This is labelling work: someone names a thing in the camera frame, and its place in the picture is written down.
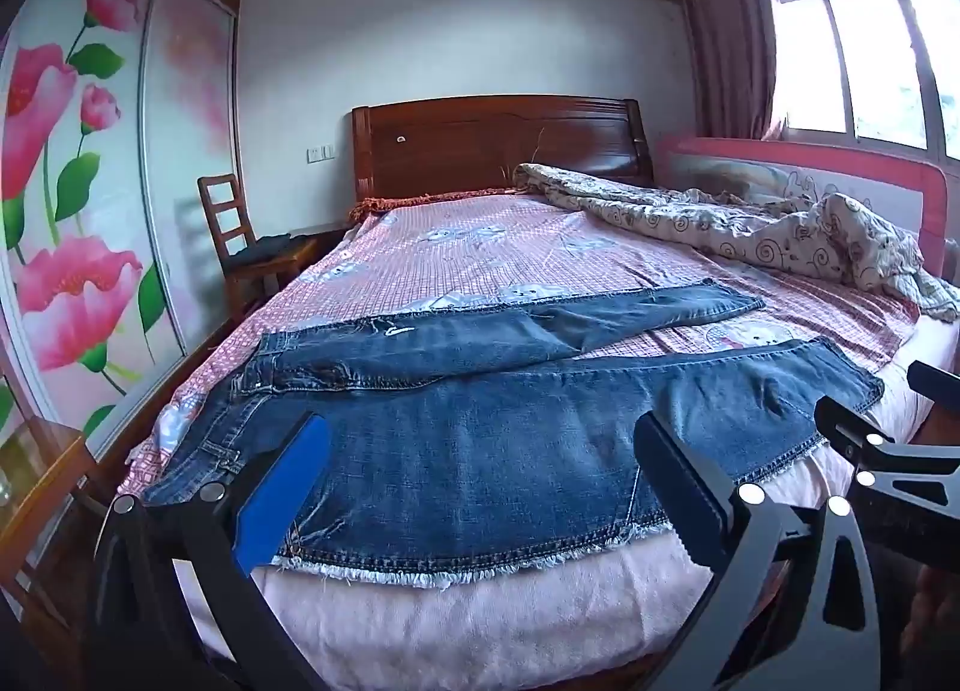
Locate blue denim pants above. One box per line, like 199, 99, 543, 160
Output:
141, 280, 886, 591

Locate wooden chair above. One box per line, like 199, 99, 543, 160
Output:
197, 173, 320, 323

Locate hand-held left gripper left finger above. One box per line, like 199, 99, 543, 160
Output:
81, 412, 335, 691

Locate wooden side table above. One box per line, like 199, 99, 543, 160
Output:
0, 415, 115, 662

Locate swirl patterned quilt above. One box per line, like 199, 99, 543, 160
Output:
514, 161, 960, 323

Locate maroon curtain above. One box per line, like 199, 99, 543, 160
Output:
666, 0, 787, 143

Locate pink checkered bed sheet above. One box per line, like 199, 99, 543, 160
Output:
120, 192, 922, 497

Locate pink bed guard rail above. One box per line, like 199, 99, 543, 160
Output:
654, 133, 960, 287

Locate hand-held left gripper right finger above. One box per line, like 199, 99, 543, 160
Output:
632, 412, 882, 691

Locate floral sliding door wardrobe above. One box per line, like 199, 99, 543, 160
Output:
0, 0, 248, 456

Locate wooden bed headboard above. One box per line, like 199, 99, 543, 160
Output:
351, 95, 655, 212

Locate dark cloth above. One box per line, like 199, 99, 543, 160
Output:
229, 233, 316, 264

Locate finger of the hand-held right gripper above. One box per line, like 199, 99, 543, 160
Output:
814, 395, 960, 472
906, 359, 960, 403

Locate window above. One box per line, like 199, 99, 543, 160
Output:
759, 0, 960, 163

